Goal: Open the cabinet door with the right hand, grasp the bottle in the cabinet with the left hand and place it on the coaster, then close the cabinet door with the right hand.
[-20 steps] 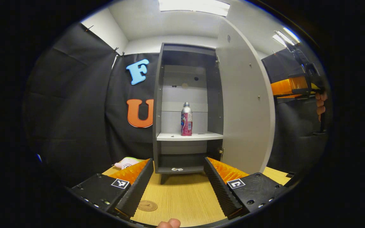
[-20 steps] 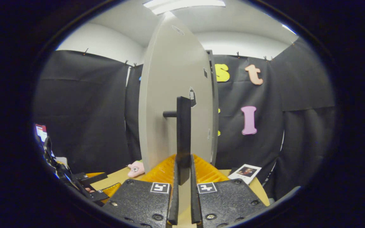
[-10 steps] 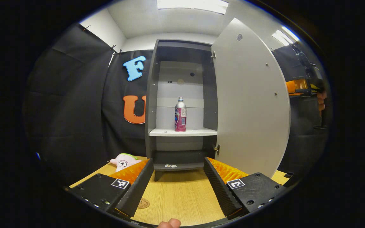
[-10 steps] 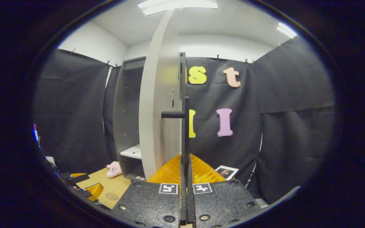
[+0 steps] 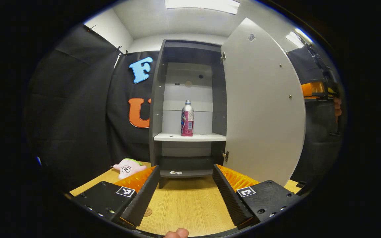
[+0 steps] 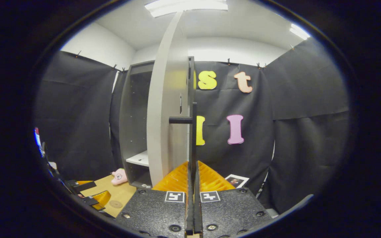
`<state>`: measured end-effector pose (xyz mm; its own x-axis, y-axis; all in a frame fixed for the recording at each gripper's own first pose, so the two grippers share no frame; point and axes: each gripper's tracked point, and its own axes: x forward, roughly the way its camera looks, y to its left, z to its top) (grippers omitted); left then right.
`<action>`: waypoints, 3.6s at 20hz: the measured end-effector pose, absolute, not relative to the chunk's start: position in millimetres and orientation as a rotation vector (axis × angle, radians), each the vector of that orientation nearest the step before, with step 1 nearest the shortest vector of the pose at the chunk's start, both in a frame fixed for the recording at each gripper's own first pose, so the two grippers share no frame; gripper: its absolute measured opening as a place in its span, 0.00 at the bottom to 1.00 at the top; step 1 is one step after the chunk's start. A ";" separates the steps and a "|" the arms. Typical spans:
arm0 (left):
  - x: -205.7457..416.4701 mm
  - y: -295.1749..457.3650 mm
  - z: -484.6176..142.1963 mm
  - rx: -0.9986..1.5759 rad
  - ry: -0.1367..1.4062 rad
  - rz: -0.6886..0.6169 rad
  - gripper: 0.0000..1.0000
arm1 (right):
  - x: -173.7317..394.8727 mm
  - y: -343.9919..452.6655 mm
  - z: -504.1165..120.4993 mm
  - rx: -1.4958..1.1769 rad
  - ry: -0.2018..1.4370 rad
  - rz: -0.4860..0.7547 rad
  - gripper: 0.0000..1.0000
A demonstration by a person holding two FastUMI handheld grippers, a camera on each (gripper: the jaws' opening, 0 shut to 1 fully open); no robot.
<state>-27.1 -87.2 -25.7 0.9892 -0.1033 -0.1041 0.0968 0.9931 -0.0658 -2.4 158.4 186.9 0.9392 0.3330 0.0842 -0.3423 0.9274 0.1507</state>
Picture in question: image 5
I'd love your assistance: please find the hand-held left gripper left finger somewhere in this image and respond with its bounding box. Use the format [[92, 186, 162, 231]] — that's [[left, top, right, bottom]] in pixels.
[[73, 165, 160, 230]]

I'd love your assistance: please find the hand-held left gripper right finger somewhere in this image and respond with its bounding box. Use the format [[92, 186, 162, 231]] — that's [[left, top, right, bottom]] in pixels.
[[212, 164, 302, 230]]

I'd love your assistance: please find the beige cabinet door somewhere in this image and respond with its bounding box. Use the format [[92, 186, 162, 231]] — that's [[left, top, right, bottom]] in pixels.
[[220, 17, 307, 187]]

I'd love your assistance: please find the silver pink label bottle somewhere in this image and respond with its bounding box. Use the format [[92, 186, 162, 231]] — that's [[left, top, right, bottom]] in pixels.
[[181, 100, 194, 137]]

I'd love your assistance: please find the grey cabinet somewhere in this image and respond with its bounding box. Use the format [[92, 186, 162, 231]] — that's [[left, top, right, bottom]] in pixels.
[[149, 39, 227, 189]]

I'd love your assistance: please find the white cabinet shelf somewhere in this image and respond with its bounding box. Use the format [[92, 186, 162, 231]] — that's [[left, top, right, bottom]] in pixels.
[[153, 132, 227, 142]]

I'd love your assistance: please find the pink plush toy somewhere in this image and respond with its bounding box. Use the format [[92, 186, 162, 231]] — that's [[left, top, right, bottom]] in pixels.
[[113, 158, 147, 179]]

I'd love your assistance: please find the small ceiling light panel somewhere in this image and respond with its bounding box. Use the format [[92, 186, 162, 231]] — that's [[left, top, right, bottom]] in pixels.
[[285, 28, 313, 48]]

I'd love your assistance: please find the black backdrop cloth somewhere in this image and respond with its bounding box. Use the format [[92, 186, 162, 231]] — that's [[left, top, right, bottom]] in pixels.
[[25, 23, 343, 192]]

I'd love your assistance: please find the large ceiling light panel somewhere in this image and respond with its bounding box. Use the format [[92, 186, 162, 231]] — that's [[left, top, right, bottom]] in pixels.
[[164, 0, 240, 15]]

